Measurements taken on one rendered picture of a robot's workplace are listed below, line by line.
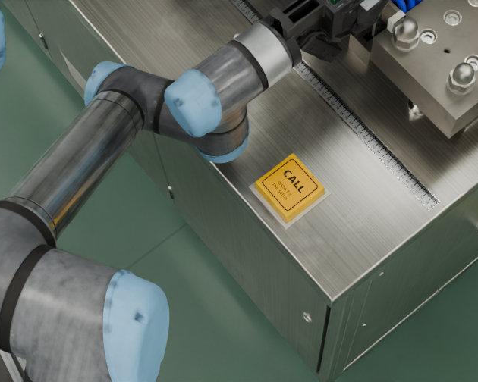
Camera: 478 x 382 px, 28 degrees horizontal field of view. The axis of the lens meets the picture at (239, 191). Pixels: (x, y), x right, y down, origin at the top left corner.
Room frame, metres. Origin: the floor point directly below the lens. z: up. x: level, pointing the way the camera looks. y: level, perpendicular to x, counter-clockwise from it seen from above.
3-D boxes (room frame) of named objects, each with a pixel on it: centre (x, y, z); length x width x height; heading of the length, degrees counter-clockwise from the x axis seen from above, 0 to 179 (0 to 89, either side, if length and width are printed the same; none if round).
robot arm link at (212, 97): (0.54, 0.02, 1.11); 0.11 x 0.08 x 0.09; 122
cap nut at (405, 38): (0.63, -0.25, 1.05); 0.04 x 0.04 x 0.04
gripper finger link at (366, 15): (0.64, -0.18, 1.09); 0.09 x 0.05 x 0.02; 121
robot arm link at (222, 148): (0.55, 0.03, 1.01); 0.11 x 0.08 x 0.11; 63
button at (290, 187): (0.48, -0.07, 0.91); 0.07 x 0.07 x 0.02; 32
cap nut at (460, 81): (0.55, -0.30, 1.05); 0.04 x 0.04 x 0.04
